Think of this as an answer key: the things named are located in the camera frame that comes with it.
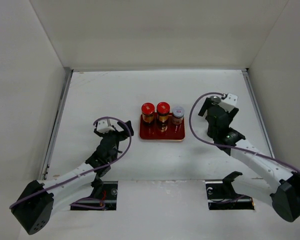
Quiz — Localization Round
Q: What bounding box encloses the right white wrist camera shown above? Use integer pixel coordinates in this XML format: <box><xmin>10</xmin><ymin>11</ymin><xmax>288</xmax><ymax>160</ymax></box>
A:
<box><xmin>218</xmin><ymin>93</ymin><xmax>238</xmax><ymax>112</ymax></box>

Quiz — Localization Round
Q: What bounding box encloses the red-lid chili sauce jar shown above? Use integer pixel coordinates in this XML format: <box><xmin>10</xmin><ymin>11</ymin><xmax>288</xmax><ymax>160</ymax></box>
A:
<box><xmin>141</xmin><ymin>102</ymin><xmax>155</xmax><ymax>124</ymax></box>

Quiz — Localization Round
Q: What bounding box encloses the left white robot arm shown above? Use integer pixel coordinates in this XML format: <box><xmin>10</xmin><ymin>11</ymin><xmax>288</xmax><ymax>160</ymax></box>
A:
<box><xmin>9</xmin><ymin>116</ymin><xmax>134</xmax><ymax>235</ymax></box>

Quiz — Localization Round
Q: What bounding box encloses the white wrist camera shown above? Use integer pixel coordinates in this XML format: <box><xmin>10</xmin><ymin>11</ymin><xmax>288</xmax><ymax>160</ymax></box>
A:
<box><xmin>218</xmin><ymin>93</ymin><xmax>238</xmax><ymax>112</ymax></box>
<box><xmin>95</xmin><ymin>118</ymin><xmax>115</xmax><ymax>133</ymax></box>

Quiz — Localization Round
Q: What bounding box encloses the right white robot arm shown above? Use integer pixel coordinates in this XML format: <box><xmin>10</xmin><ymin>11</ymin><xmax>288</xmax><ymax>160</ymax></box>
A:
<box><xmin>198</xmin><ymin>94</ymin><xmax>300</xmax><ymax>223</ymax></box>

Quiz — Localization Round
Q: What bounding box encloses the white-lid paste jar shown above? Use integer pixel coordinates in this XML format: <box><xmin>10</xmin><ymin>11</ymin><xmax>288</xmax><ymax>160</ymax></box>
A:
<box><xmin>171</xmin><ymin>106</ymin><xmax>185</xmax><ymax>125</ymax></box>

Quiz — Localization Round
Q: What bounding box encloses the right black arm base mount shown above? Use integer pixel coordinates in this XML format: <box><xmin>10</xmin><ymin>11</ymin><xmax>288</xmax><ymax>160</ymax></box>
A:
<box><xmin>205</xmin><ymin>171</ymin><xmax>251</xmax><ymax>204</ymax></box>

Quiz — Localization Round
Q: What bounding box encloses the red lacquer tray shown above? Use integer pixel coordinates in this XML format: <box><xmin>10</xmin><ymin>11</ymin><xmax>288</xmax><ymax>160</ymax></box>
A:
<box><xmin>138</xmin><ymin>113</ymin><xmax>186</xmax><ymax>141</ymax></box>

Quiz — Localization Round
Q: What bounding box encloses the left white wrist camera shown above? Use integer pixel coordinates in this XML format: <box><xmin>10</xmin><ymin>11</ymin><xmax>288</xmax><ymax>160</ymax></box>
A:
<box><xmin>95</xmin><ymin>118</ymin><xmax>115</xmax><ymax>133</ymax></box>

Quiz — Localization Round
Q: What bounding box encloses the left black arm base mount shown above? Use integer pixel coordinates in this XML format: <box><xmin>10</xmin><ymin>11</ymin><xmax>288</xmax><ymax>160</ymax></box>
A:
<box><xmin>70</xmin><ymin>179</ymin><xmax>107</xmax><ymax>211</ymax></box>

